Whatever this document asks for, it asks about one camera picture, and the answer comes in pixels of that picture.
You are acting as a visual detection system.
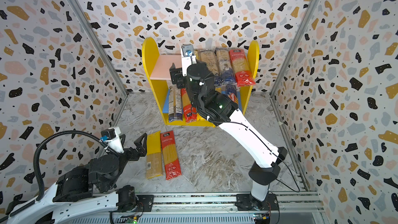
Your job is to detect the yellow clear spaghetti bag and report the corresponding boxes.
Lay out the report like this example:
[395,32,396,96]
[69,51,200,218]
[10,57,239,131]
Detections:
[146,131,163,179]

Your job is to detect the blue portrait spaghetti bag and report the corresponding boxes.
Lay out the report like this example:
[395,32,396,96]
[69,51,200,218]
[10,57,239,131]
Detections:
[215,48,236,85]

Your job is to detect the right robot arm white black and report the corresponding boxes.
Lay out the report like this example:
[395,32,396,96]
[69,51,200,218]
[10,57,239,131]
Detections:
[170,62,288,209]

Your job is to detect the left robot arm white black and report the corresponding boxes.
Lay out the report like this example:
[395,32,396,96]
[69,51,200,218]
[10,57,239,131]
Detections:
[1,128,153,224]

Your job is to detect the yellow Pastatime bag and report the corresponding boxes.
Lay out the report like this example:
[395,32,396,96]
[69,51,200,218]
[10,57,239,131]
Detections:
[194,50,201,63]

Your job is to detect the blue Barilla spaghetti box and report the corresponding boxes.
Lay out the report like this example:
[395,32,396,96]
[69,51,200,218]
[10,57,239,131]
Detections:
[226,85,239,105]

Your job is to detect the clear label spaghetti bag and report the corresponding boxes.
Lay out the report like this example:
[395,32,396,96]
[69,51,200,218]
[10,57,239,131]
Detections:
[168,86,183,122]

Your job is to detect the metal base rail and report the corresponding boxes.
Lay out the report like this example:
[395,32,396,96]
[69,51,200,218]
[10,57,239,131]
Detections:
[72,191,328,224]

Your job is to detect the blue yellow spaghetti bag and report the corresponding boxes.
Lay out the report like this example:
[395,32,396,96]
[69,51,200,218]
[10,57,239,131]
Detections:
[199,49,222,88]

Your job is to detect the red yellow spaghetti bag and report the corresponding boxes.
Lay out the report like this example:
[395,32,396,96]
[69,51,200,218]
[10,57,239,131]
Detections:
[181,88,197,123]

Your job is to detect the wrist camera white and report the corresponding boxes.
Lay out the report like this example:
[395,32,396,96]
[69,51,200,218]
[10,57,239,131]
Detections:
[100,127,124,154]
[181,44,197,76]

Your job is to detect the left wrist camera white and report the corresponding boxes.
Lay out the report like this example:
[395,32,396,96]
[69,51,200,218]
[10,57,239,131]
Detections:
[100,127,124,154]

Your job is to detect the yellow shelf pink blue boards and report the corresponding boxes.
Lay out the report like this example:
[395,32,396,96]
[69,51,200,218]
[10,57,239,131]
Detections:
[142,37,260,127]

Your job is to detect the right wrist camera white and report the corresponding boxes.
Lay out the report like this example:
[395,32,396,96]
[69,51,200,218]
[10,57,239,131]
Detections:
[181,44,197,76]

